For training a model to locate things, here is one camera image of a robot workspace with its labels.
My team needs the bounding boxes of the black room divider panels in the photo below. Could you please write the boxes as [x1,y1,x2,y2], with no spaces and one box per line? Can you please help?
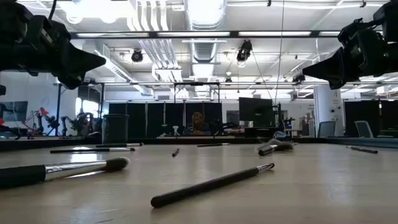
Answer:
[108,101,223,138]
[344,100,398,138]

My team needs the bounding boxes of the blue bag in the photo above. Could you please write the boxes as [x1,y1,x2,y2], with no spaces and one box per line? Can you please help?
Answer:
[272,130,290,141]

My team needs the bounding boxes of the black table border rail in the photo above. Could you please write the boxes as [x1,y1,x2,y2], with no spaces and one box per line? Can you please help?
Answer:
[0,136,398,152]

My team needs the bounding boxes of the red desk lamp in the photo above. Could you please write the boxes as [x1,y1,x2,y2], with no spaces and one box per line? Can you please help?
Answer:
[23,106,50,136]

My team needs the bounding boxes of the black mesh cup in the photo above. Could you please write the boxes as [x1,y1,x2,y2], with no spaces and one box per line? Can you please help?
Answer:
[101,114,130,144]

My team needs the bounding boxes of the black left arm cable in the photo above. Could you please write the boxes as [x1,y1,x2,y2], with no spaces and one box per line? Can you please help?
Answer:
[48,0,58,21]

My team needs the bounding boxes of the thin hanging cable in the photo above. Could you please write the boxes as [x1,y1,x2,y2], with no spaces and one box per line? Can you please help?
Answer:
[273,0,285,105]

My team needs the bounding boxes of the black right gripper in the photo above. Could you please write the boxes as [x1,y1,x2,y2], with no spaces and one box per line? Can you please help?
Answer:
[302,17,398,90]

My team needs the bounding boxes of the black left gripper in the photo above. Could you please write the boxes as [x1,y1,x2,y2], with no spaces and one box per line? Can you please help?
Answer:
[0,14,107,90]

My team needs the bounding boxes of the black overhead frame bar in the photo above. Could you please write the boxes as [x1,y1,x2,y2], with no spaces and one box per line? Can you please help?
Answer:
[70,30,343,40]

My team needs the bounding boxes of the long black makeup brush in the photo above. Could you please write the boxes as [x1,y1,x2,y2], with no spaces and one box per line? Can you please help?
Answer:
[150,162,275,209]

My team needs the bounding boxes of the silver ventilation duct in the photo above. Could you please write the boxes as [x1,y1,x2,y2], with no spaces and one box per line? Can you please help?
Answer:
[183,0,228,65]

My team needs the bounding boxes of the person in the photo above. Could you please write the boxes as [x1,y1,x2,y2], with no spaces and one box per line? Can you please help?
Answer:
[190,111,211,137]

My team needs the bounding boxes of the white round column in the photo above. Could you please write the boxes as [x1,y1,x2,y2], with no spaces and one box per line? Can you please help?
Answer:
[313,83,345,138]

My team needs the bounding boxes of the thin black liner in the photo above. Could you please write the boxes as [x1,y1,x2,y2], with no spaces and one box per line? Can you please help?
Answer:
[197,142,231,148]

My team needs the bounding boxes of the black metal frame post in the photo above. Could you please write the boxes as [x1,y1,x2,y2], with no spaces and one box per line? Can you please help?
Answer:
[53,81,106,138]

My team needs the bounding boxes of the grey office chair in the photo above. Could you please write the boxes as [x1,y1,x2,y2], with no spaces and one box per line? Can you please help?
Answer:
[317,121,337,138]
[354,120,374,138]

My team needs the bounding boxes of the dark wall screen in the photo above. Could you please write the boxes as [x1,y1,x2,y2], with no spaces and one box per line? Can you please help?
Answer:
[0,101,29,123]

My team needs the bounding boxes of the black computer monitor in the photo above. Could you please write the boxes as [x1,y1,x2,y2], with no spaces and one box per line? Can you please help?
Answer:
[238,96,277,128]

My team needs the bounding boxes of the black background robot arms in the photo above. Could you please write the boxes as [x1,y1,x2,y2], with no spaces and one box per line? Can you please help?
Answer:
[60,111,96,138]

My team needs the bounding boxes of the fluffy powder makeup brush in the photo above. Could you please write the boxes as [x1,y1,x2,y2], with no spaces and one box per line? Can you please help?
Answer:
[257,139,295,157]

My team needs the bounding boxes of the large silver-ferrule makeup brush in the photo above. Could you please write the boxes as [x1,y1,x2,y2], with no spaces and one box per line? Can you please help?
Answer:
[0,156,131,190]

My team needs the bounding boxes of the black pen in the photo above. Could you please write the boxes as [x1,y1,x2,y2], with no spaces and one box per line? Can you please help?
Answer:
[346,145,379,154]

